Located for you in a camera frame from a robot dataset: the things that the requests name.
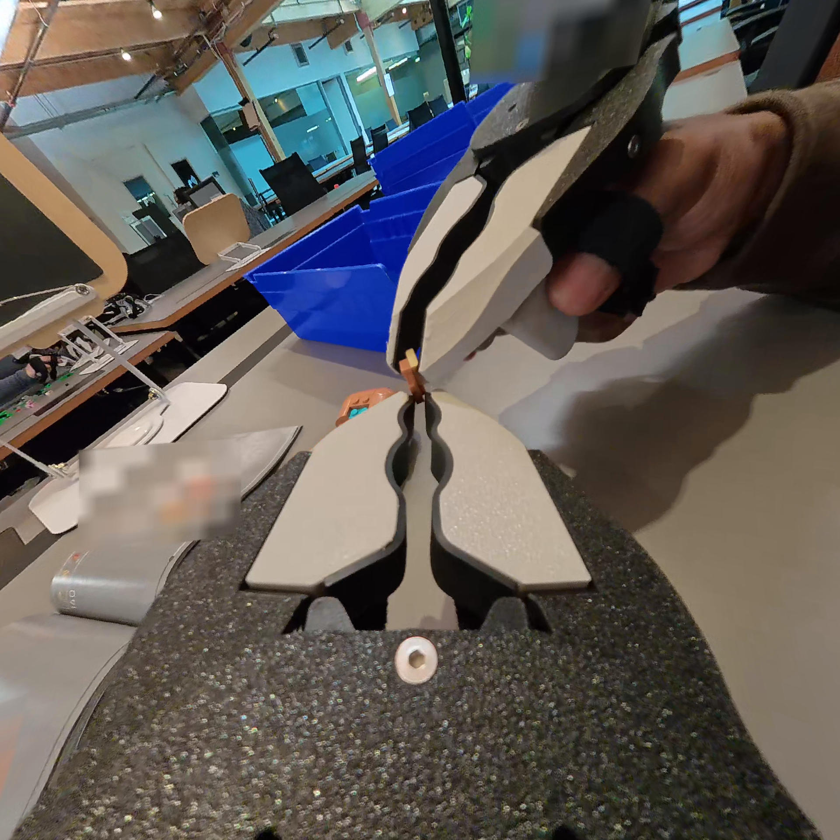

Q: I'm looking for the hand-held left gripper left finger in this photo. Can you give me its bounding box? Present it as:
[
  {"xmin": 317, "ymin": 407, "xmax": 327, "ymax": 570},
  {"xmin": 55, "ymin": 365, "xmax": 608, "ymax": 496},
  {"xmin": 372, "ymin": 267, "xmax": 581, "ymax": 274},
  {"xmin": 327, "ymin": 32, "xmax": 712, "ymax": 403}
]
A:
[{"xmin": 244, "ymin": 390, "xmax": 417, "ymax": 595}]

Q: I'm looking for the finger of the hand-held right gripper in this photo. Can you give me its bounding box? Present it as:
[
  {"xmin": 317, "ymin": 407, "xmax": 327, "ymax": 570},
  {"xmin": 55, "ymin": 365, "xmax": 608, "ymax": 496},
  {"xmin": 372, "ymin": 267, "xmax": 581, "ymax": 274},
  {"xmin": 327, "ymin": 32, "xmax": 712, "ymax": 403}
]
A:
[
  {"xmin": 386, "ymin": 174, "xmax": 490, "ymax": 376},
  {"xmin": 419, "ymin": 125, "xmax": 595, "ymax": 395}
]

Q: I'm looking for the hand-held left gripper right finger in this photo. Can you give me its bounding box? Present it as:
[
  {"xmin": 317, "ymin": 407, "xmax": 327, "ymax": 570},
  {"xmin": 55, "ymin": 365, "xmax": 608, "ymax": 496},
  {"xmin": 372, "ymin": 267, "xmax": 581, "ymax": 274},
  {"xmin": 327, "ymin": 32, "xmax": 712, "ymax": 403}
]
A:
[{"xmin": 423, "ymin": 390, "xmax": 595, "ymax": 596}]

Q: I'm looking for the person's right forearm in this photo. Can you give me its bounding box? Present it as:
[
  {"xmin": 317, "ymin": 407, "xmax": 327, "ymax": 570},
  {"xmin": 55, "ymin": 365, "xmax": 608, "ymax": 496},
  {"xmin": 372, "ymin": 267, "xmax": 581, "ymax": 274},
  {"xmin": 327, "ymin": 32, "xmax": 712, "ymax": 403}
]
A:
[{"xmin": 718, "ymin": 79, "xmax": 840, "ymax": 316}]

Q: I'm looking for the brown-edged long desk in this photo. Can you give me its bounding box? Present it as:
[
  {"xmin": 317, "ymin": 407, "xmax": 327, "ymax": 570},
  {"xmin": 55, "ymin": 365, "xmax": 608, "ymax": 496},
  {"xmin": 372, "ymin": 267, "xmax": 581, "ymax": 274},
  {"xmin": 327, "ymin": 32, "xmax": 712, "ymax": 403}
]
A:
[{"xmin": 112, "ymin": 172, "xmax": 383, "ymax": 332}]

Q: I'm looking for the grey desk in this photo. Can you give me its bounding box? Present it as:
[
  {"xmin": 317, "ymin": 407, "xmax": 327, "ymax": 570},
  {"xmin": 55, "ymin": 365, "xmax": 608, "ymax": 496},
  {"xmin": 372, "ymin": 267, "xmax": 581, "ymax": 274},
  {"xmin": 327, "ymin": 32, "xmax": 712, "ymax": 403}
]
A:
[{"xmin": 0, "ymin": 289, "xmax": 840, "ymax": 840}]

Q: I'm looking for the brown-edged side desk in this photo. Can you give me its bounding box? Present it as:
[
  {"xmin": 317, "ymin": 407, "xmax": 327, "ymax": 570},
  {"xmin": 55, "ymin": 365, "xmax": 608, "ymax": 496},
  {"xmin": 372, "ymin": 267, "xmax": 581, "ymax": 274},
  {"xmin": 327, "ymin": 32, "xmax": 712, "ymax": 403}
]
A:
[{"xmin": 0, "ymin": 330, "xmax": 179, "ymax": 460}]

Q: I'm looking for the person's right hand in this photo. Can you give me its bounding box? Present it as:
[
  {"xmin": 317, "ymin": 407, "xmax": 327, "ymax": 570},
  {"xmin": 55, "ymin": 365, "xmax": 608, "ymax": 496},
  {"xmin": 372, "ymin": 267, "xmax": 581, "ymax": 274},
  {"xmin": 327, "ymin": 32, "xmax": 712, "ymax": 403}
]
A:
[{"xmin": 548, "ymin": 110, "xmax": 793, "ymax": 343}]

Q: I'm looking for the orange brick model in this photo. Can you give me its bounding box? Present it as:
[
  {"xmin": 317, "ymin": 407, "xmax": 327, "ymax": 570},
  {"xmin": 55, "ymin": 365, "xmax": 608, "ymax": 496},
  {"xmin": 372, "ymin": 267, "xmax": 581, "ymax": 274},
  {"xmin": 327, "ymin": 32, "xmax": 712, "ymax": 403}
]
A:
[{"xmin": 335, "ymin": 387, "xmax": 398, "ymax": 427}]

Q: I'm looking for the black office chair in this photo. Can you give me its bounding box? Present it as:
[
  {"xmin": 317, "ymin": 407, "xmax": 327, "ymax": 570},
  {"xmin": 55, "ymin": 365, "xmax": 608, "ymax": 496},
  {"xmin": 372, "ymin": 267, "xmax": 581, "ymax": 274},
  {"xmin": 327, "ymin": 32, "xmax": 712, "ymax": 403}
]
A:
[{"xmin": 259, "ymin": 152, "xmax": 327, "ymax": 217}]

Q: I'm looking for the beige chair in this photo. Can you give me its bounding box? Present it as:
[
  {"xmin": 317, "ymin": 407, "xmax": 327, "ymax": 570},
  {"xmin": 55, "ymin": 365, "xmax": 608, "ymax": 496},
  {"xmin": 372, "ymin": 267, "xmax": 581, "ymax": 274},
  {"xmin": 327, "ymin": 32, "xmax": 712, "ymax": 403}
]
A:
[{"xmin": 182, "ymin": 193, "xmax": 252, "ymax": 265}]

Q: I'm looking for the metal stand rod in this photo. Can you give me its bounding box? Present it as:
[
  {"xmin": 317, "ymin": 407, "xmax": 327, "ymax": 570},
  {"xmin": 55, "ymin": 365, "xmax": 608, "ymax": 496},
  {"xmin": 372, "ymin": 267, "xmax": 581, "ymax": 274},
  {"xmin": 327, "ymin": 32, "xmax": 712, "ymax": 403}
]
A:
[
  {"xmin": 58, "ymin": 322, "xmax": 168, "ymax": 401},
  {"xmin": 0, "ymin": 446, "xmax": 73, "ymax": 479}
]

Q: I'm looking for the white stand bar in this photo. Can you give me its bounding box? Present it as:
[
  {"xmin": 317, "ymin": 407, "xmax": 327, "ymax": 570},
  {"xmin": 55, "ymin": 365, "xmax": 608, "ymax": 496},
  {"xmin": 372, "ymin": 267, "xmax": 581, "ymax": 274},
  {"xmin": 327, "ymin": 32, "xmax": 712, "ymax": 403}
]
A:
[{"xmin": 0, "ymin": 283, "xmax": 105, "ymax": 352}]

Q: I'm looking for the wood-framed black panel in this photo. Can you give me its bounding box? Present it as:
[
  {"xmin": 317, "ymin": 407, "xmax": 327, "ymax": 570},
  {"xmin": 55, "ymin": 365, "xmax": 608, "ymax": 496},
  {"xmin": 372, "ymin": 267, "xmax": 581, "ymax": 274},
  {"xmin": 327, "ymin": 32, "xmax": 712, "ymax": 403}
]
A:
[{"xmin": 0, "ymin": 134, "xmax": 129, "ymax": 329}]

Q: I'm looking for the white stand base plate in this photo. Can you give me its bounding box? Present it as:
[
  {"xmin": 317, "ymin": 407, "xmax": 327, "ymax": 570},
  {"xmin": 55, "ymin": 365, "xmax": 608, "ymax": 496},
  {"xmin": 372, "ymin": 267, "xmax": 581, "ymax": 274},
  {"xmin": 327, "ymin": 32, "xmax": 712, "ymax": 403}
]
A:
[{"xmin": 29, "ymin": 382, "xmax": 228, "ymax": 536}]

